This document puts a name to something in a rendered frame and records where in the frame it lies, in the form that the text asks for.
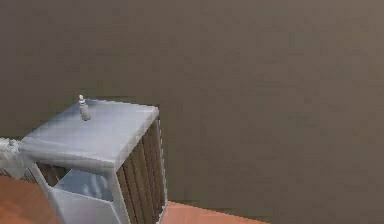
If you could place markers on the white bedside cabinet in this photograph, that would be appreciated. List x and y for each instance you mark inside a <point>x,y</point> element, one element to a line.
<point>100,136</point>

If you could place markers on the small grey bottle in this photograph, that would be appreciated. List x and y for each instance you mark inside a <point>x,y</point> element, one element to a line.
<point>84,110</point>

